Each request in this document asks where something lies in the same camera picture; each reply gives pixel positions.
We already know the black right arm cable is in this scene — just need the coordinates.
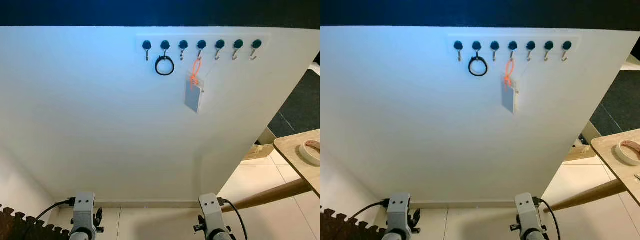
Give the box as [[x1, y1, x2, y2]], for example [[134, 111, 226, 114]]
[[535, 198, 562, 240], [218, 199, 248, 240]]

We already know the dark grey floor rug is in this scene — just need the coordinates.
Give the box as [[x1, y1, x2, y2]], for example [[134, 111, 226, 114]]
[[267, 69, 321, 138], [589, 70, 640, 137]]

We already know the brown cardboard box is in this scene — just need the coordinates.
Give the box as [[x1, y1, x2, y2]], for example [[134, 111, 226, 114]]
[[243, 144, 275, 161], [564, 145, 597, 162]]

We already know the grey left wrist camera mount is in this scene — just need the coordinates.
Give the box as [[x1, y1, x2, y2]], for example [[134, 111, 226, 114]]
[[387, 192, 412, 233], [72, 192, 96, 233]]

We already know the round wooden table leg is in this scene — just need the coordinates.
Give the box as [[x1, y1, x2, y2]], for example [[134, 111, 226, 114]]
[[542, 179, 628, 213], [221, 178, 313, 213]]

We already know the beige masking tape roll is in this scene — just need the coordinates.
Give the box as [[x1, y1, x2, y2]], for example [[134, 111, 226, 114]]
[[615, 139, 640, 167], [299, 139, 321, 167]]

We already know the white wall hook rail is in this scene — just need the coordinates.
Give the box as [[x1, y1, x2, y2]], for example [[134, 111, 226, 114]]
[[446, 34, 582, 56], [136, 33, 272, 55]]

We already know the light wooden table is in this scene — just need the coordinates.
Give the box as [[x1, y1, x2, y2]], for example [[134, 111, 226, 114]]
[[273, 129, 321, 197], [591, 127, 640, 206]]

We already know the card holder with orange lanyard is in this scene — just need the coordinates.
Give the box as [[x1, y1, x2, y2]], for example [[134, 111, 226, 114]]
[[501, 58, 520, 115], [184, 57, 206, 114]]

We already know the black strap loop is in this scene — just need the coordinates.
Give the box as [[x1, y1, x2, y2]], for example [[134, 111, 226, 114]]
[[155, 52, 175, 77], [468, 53, 489, 77]]

